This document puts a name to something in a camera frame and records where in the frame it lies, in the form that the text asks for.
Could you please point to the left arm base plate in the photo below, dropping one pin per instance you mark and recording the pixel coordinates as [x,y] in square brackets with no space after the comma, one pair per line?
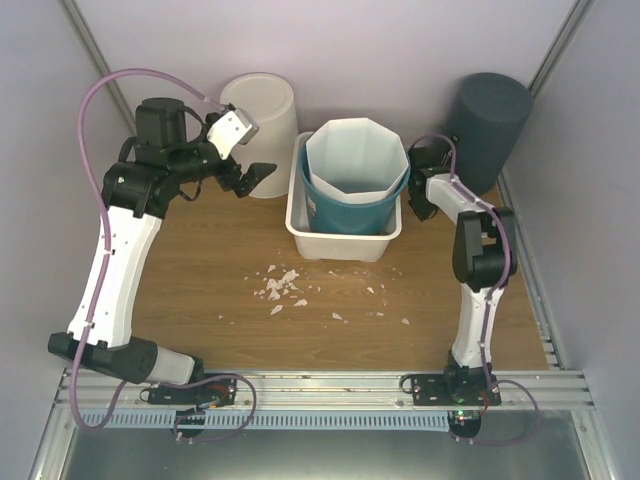
[219,391]

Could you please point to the left aluminium frame post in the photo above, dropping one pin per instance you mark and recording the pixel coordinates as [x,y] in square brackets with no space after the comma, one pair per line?
[83,32]

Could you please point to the grey slotted cable duct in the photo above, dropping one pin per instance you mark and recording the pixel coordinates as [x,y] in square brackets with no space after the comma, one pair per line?
[287,420]

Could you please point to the dark grey round bin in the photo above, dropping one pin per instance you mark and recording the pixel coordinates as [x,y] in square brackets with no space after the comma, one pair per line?
[487,117]

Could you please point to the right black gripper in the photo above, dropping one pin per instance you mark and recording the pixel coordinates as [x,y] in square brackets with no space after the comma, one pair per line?
[423,211]

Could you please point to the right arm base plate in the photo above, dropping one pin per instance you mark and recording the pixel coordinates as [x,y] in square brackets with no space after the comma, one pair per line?
[449,389]

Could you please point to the white faceted bin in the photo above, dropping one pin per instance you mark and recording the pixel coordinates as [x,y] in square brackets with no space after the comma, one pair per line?
[356,161]

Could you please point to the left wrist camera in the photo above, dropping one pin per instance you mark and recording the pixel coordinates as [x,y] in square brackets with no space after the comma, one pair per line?
[234,127]

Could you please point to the right aluminium frame post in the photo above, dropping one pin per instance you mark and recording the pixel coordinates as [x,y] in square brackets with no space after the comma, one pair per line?
[567,31]

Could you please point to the aluminium front rail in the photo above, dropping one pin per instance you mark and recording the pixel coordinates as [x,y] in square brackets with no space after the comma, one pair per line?
[344,390]

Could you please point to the aluminium frame post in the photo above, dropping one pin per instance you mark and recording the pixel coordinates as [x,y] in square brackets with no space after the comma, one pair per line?
[567,31]
[83,32]

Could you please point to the white cylindrical bin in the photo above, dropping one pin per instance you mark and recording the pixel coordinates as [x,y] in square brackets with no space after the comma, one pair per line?
[269,101]

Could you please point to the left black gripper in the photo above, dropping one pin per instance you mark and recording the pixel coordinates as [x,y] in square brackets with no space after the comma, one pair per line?
[248,180]

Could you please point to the teal round bin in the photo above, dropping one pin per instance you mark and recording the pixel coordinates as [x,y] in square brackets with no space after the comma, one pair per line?
[329,216]

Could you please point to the white rectangular tub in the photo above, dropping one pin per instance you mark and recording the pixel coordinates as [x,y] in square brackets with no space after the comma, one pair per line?
[323,246]

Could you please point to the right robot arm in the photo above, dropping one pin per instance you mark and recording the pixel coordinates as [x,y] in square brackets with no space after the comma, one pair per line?
[484,257]

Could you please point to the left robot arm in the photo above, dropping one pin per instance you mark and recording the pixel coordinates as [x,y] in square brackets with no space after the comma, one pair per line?
[137,190]

